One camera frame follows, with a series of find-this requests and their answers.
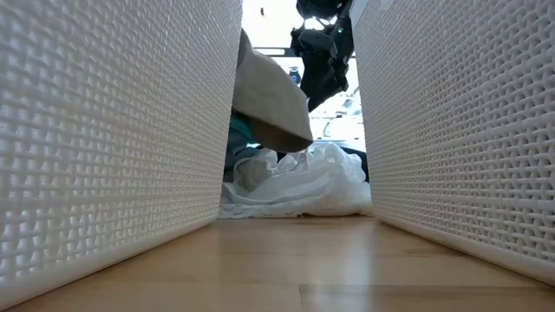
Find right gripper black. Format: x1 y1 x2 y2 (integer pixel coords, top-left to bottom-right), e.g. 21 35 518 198
289 16 356 66

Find black garment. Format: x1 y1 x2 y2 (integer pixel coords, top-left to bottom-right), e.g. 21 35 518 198
298 55 350 113

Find beige garment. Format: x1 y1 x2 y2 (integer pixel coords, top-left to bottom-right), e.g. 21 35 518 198
232 28 314 153

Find teal shirt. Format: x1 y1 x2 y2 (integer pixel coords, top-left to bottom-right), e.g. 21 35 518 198
223 110 261 183

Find white lace garment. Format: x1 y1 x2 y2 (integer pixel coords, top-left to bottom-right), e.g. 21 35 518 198
218 141 374 219

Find white woven plastic basket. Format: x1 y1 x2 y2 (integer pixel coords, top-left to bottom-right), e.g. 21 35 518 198
0 0 244 311
349 0 555 287

